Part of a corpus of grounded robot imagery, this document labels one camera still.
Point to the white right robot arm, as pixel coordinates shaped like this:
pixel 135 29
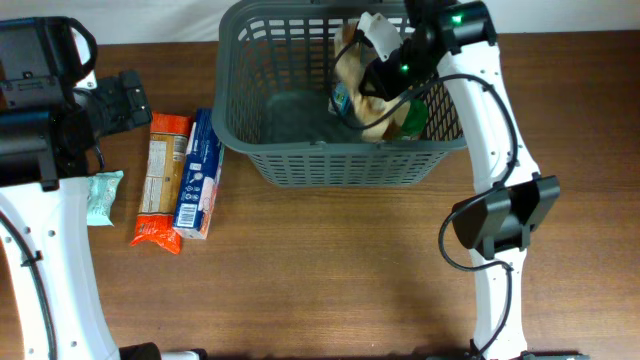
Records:
pixel 455 45

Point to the blue biscuit box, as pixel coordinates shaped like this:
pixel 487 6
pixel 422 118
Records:
pixel 200 179

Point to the beige brown snack bag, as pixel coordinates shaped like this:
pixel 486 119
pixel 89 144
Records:
pixel 367 109

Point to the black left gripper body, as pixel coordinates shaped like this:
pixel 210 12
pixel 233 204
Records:
pixel 110 107

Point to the green lid jar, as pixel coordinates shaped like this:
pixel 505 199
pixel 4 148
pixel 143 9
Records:
pixel 414 123

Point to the blue round tin can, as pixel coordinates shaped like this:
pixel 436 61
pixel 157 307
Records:
pixel 339 101

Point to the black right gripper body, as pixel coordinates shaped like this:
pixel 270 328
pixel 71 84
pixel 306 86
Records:
pixel 399 71

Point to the orange biscuit packet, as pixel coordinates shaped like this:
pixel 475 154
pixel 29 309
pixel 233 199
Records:
pixel 169 137

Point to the mint green snack pouch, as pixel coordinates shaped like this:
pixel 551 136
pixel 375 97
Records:
pixel 102 194

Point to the grey plastic basket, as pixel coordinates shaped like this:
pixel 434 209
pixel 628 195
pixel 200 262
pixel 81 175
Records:
pixel 271 100

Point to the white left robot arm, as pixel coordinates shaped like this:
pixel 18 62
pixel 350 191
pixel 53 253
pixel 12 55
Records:
pixel 53 111

